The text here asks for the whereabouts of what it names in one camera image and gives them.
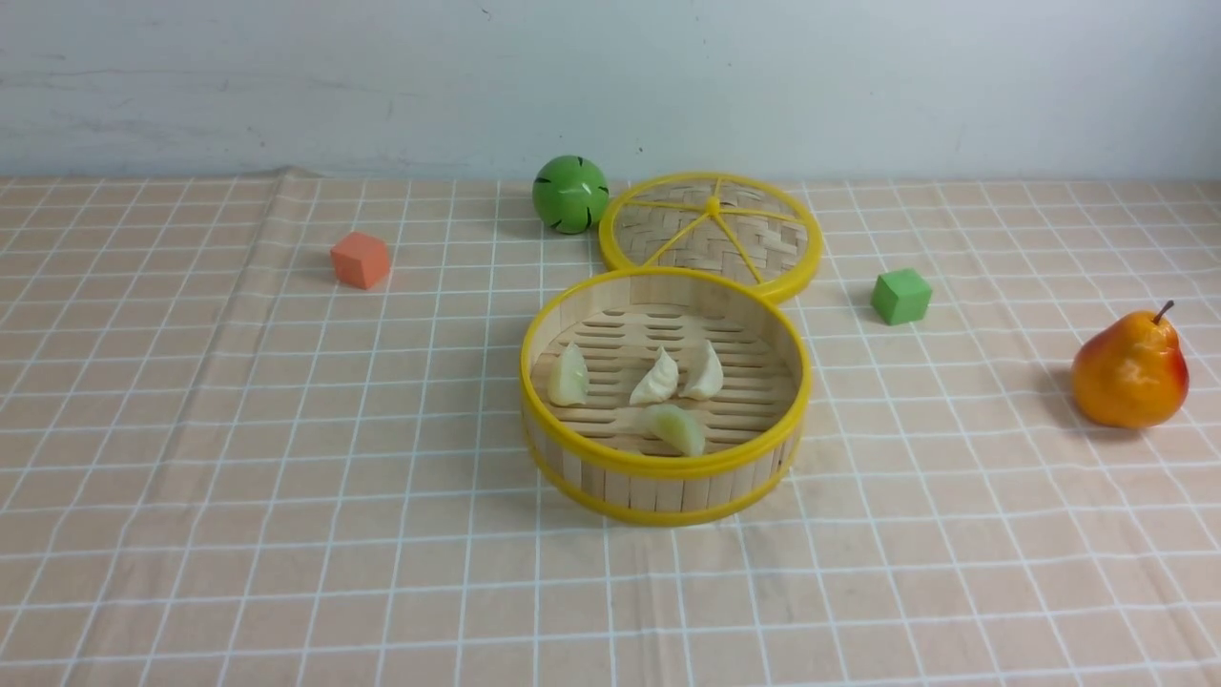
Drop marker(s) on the orange yellow toy pear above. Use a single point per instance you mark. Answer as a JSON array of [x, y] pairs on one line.
[[1132, 374]]

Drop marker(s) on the green foam cube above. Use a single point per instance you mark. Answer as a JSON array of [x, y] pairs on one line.
[[901, 296]]

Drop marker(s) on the bamboo steamer tray yellow rim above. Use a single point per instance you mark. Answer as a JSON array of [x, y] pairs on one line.
[[598, 454]]

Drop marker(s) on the white dumpling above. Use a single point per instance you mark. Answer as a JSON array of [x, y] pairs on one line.
[[659, 383], [705, 376]]

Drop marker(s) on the woven bamboo steamer lid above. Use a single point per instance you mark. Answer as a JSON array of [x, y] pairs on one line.
[[733, 227]]

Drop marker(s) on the orange foam cube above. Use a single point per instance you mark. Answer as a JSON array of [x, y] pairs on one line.
[[360, 260]]

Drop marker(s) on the checkered beige tablecloth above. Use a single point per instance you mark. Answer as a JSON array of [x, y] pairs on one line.
[[221, 467]]

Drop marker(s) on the green toy watermelon ball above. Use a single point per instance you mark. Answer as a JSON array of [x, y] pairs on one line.
[[570, 194]]

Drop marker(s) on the pale green dumpling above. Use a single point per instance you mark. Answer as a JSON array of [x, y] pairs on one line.
[[676, 427], [568, 381]]

